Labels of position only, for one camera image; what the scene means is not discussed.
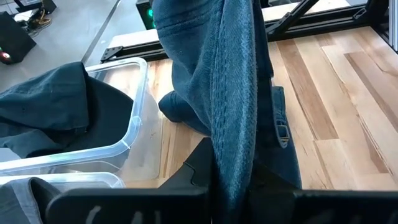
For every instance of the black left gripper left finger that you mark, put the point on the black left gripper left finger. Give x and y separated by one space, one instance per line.
130 205

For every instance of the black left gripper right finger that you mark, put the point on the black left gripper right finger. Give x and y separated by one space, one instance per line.
326 208

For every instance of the grey denim cap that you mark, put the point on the grey denim cap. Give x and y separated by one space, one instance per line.
18 199

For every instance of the dark blue cap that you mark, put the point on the dark blue cap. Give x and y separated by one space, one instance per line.
233 93
56 102

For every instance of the clear plastic bin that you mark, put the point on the clear plastic bin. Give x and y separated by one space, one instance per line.
141 87
93 178

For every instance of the black box with green light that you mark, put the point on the black box with green light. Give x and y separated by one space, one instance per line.
144 15

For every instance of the black box with red light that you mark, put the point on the black box with red light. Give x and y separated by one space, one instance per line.
15 37

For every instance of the black aluminium table frame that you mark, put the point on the black aluminium table frame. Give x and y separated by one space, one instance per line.
317 23

